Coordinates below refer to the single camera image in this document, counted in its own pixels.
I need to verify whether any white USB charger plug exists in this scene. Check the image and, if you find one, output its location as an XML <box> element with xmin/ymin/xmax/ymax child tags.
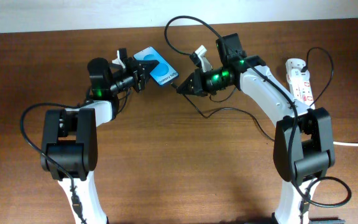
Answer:
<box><xmin>287</xmin><ymin>68</ymin><xmax>310</xmax><ymax>85</ymax></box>

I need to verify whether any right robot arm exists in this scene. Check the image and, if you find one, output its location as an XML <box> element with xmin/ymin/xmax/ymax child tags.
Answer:
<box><xmin>176</xmin><ymin>34</ymin><xmax>335</xmax><ymax>223</ymax></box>

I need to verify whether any white power strip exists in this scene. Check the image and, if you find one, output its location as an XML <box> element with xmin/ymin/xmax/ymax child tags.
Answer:
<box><xmin>285</xmin><ymin>58</ymin><xmax>315</xmax><ymax>109</ymax></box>

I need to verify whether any black USB charging cable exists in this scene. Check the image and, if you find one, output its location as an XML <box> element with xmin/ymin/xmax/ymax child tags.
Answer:
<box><xmin>170</xmin><ymin>47</ymin><xmax>336</xmax><ymax>142</ymax></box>

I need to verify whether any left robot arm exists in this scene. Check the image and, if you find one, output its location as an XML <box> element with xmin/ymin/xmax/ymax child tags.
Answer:
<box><xmin>41</xmin><ymin>49</ymin><xmax>159</xmax><ymax>223</ymax></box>

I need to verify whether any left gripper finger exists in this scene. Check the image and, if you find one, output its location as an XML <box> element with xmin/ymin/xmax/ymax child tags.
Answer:
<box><xmin>134</xmin><ymin>78</ymin><xmax>146</xmax><ymax>93</ymax></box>
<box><xmin>135</xmin><ymin>60</ymin><xmax>160</xmax><ymax>77</ymax></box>

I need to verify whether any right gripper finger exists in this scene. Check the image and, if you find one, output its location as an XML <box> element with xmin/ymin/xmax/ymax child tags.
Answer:
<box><xmin>178</xmin><ymin>70</ymin><xmax>203</xmax><ymax>89</ymax></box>
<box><xmin>176</xmin><ymin>86</ymin><xmax>207</xmax><ymax>96</ymax></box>

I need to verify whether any blue Galaxy smartphone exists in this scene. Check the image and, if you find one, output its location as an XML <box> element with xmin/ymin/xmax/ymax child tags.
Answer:
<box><xmin>134</xmin><ymin>47</ymin><xmax>179</xmax><ymax>86</ymax></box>

